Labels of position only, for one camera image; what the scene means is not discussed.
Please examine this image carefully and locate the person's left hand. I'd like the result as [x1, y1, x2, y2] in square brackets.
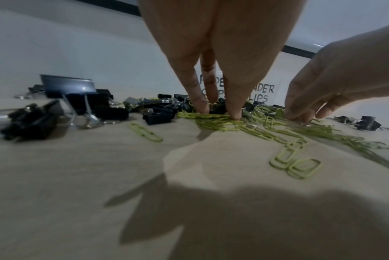
[136, 0, 308, 120]

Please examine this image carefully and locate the person's right hand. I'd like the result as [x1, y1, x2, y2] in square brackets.
[283, 22, 389, 123]

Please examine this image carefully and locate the transparent box for binder clips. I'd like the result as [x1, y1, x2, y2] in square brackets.
[242, 78, 282, 105]

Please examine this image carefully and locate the pile of green paper clips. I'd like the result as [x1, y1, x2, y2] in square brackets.
[128, 104, 389, 180]

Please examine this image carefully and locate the grey wall rail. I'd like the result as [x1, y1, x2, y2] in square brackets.
[75, 0, 325, 60]

